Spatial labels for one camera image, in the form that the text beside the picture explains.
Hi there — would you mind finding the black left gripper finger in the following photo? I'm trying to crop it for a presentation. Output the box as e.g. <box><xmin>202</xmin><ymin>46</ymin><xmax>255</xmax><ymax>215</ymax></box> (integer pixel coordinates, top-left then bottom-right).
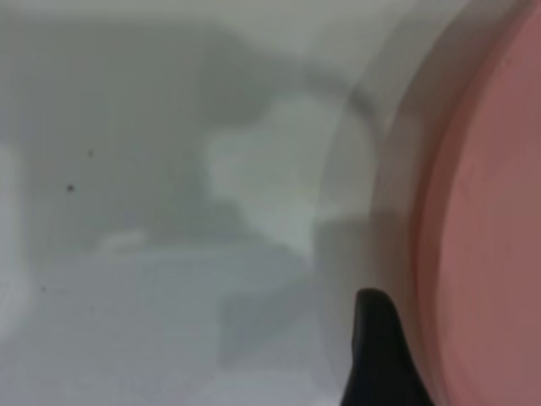
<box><xmin>342</xmin><ymin>288</ymin><xmax>437</xmax><ymax>406</ymax></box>

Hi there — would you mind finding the pink plate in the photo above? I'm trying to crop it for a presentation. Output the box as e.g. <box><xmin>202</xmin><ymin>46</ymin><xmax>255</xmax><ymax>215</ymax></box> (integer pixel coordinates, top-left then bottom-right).
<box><xmin>407</xmin><ymin>0</ymin><xmax>541</xmax><ymax>406</ymax></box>

